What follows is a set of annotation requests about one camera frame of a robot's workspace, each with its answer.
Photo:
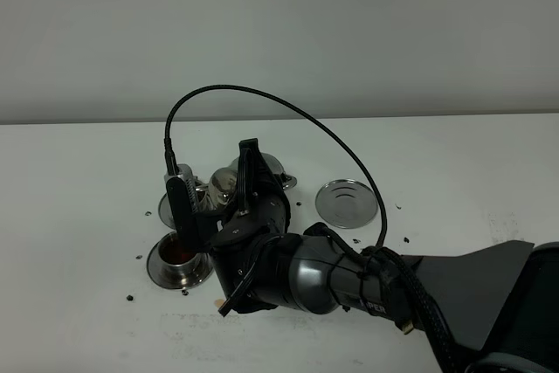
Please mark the stainless steel teapot coaster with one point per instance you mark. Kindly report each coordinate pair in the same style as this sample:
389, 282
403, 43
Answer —
346, 204

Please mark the far stainless steel saucer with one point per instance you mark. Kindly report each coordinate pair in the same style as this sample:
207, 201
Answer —
165, 212

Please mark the stainless steel saucer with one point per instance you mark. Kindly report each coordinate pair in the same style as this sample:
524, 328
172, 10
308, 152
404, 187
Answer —
178, 278
165, 212

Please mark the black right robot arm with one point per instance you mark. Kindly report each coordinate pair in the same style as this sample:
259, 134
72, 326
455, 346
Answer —
494, 310

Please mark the near stainless steel saucer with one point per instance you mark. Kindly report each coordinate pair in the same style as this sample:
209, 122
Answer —
178, 278

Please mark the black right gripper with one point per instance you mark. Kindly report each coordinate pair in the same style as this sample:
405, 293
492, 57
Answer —
255, 182

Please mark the near stainless steel teacup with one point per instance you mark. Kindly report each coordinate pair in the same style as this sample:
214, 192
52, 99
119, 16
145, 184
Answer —
171, 252

